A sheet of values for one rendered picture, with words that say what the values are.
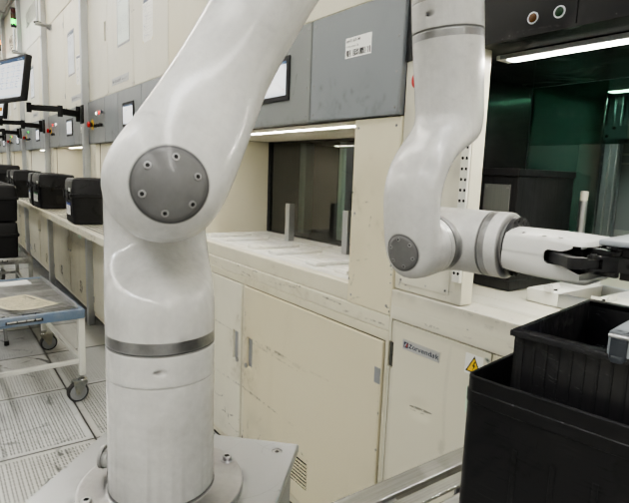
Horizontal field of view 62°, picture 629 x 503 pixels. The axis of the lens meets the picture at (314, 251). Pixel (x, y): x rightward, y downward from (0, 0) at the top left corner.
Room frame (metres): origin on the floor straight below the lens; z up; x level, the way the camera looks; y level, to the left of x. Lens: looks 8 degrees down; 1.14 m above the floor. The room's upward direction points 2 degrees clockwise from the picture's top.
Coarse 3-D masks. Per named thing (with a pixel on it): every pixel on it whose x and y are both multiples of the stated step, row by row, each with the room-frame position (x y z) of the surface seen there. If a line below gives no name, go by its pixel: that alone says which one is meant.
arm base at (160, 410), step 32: (192, 352) 0.54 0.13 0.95; (128, 384) 0.52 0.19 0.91; (160, 384) 0.52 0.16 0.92; (192, 384) 0.54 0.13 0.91; (128, 416) 0.52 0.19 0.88; (160, 416) 0.52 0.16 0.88; (192, 416) 0.54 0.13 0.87; (128, 448) 0.52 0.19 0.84; (160, 448) 0.52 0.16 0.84; (192, 448) 0.54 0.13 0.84; (96, 480) 0.57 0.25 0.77; (128, 480) 0.52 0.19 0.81; (160, 480) 0.52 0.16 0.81; (192, 480) 0.54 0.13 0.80; (224, 480) 0.58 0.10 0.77
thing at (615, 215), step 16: (624, 144) 1.71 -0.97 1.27; (608, 160) 1.69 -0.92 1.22; (624, 160) 1.70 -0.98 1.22; (608, 176) 1.68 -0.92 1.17; (624, 176) 1.70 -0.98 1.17; (608, 192) 1.68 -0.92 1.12; (624, 192) 1.69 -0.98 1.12; (608, 208) 1.67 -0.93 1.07; (624, 208) 1.69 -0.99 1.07; (608, 224) 1.67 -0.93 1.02; (624, 224) 1.68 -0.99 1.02
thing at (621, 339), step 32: (544, 320) 0.58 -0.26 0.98; (576, 320) 0.65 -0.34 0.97; (608, 320) 0.66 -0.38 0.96; (544, 352) 0.52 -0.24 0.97; (576, 352) 0.49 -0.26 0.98; (608, 352) 0.46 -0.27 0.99; (512, 384) 0.54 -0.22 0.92; (544, 384) 0.51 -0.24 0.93; (576, 384) 0.49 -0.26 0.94; (608, 384) 0.47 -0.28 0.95; (608, 416) 0.47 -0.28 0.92
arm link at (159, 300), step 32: (128, 256) 0.58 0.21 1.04; (160, 256) 0.59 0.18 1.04; (192, 256) 0.61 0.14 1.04; (128, 288) 0.54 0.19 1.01; (160, 288) 0.54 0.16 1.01; (192, 288) 0.56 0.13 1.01; (128, 320) 0.52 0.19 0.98; (160, 320) 0.52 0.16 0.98; (192, 320) 0.54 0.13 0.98; (128, 352) 0.52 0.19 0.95; (160, 352) 0.52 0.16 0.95
